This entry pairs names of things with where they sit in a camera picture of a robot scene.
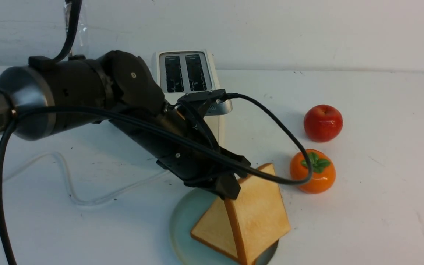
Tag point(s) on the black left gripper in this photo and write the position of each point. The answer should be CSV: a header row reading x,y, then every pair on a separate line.
x,y
192,167

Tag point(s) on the toast slice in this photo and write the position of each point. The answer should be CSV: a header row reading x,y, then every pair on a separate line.
x,y
213,230
257,217

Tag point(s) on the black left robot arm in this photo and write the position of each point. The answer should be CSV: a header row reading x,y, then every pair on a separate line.
x,y
122,83

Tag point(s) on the light green round plate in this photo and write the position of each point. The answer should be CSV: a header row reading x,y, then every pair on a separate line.
x,y
185,215

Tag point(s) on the orange persimmon with green leaf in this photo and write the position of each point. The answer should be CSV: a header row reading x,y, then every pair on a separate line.
x,y
323,171

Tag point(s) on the red apple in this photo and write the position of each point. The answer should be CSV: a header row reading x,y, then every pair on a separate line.
x,y
323,123

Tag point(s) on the white two-slot toaster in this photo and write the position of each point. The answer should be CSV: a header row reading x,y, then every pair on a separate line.
x,y
182,72

